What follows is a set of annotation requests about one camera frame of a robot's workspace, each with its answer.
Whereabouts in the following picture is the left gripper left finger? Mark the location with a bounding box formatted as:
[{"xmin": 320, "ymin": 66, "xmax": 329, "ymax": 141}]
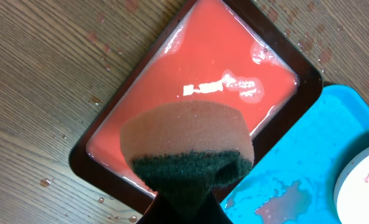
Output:
[{"xmin": 136, "ymin": 194, "xmax": 175, "ymax": 224}]

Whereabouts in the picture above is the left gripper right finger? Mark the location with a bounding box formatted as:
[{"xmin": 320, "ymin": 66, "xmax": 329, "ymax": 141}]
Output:
[{"xmin": 199, "ymin": 192, "xmax": 233, "ymax": 224}]

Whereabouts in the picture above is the green and orange sponge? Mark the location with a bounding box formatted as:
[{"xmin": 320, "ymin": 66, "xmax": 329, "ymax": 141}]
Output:
[{"xmin": 119, "ymin": 100, "xmax": 255, "ymax": 218}]

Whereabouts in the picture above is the white plate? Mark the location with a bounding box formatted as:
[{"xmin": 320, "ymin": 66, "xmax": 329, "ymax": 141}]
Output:
[{"xmin": 334, "ymin": 147, "xmax": 369, "ymax": 224}]

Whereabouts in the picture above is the teal plastic tray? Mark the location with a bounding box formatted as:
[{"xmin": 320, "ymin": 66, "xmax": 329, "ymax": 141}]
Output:
[{"xmin": 222, "ymin": 85, "xmax": 369, "ymax": 223}]

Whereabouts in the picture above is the dark red water tray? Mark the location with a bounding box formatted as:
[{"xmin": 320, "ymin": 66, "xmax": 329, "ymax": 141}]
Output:
[{"xmin": 68, "ymin": 0, "xmax": 323, "ymax": 213}]

